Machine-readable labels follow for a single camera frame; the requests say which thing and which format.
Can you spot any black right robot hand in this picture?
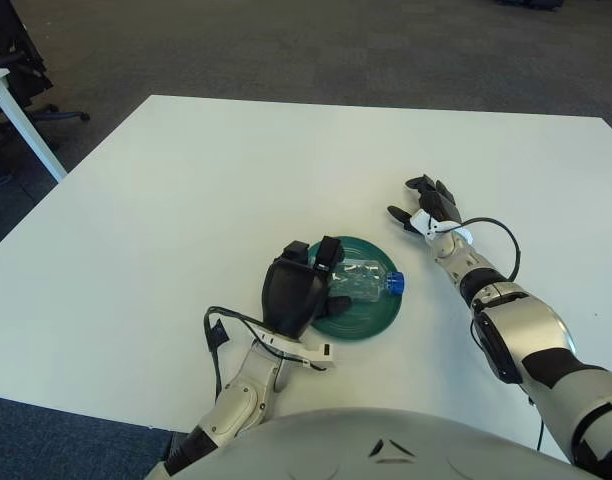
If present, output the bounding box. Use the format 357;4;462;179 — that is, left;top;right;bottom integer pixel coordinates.
385;173;462;234

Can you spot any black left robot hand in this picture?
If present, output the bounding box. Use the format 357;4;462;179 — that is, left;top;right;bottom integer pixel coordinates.
260;235;353;341

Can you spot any clear bottle with blue cap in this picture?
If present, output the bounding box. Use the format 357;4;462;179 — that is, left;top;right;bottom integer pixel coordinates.
326;258;406;304

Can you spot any green round plate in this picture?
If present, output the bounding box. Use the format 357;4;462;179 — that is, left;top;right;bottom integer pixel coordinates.
305;236;406;343

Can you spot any silver robot torso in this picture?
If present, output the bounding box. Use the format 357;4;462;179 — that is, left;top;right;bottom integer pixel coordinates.
170;407;597;480

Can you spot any black office chair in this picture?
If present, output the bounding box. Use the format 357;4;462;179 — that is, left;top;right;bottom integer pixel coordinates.
0;0;91;151

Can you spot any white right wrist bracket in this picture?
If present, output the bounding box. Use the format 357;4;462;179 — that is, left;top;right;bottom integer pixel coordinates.
409;209;475;246

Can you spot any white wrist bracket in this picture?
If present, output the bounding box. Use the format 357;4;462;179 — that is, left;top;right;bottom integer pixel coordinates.
409;209;475;246
245;319;337;371

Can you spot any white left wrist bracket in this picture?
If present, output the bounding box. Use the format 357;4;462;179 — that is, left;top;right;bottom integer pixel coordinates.
245;319;337;371

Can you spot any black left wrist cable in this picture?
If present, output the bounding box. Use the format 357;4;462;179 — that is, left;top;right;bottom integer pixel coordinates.
203;305;327;401

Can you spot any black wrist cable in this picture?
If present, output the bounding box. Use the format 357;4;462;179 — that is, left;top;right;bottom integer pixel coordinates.
203;305;327;401
458;216;521;281

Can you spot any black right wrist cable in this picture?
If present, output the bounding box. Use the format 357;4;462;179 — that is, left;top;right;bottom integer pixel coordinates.
458;216;521;281

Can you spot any black right elbow cable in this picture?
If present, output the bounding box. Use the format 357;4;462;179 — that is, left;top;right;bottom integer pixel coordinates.
525;397;545;451

